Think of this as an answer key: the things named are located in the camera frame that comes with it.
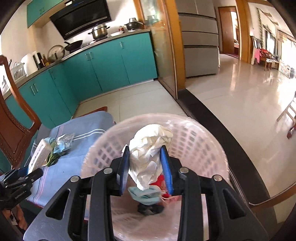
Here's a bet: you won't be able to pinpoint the carved wooden chair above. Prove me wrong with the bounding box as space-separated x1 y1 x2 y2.
0 55 108 176

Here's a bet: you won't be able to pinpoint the white tissue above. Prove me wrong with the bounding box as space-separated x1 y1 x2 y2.
128 124 174 191

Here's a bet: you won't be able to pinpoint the white electric kettle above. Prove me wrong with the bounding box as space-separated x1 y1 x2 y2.
21 53 38 76

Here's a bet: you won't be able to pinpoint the teal lower kitchen cabinets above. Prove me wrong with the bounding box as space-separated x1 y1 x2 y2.
17 30 158 128

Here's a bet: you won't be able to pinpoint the steel stock pot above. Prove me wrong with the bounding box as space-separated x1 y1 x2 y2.
88 24 109 40

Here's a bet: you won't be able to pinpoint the white lattice trash basket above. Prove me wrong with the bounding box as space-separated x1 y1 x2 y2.
79 112 232 241

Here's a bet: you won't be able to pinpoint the round pot lid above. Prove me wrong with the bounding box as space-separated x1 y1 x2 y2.
47 45 65 63

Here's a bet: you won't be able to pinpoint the black range hood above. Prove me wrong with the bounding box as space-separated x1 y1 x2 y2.
50 0 111 40

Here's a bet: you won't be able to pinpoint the glass sliding door wooden frame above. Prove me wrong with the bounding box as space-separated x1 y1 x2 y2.
134 1 186 100

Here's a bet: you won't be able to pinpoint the person's left hand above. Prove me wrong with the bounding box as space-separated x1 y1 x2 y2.
2 204 28 230

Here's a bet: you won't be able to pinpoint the red snack wrapper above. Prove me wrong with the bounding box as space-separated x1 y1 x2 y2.
150 174 171 200

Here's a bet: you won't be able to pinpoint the black wok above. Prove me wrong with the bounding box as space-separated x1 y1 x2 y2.
64 40 83 52

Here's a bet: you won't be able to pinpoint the blue striped seat cloth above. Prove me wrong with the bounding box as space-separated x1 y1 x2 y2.
27 111 114 207

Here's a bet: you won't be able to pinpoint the wooden stool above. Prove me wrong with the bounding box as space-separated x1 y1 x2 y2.
276 91 296 140

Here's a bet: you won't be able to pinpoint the light blue face mask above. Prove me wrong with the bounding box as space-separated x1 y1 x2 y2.
128 185 165 206

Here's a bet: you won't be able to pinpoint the teal upper cabinets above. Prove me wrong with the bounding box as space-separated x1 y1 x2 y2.
27 0 65 28

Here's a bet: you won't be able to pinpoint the green leafy vegetable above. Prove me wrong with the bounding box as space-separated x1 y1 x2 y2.
46 141 66 167

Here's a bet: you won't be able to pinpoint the grey refrigerator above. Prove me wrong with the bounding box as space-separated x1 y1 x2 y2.
176 0 219 78

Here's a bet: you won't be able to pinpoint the dark lidded pot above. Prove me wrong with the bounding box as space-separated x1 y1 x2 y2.
125 18 144 31

